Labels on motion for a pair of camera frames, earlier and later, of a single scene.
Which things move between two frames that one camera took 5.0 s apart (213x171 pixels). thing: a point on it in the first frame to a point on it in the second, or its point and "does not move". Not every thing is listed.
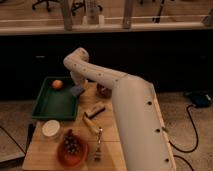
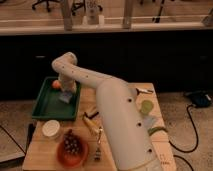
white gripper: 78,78 to 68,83
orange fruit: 57,84 does not move
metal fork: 97,155 does not move
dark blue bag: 199,98 does not move
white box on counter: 92,12 does not move
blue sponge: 76,90 to 65,97
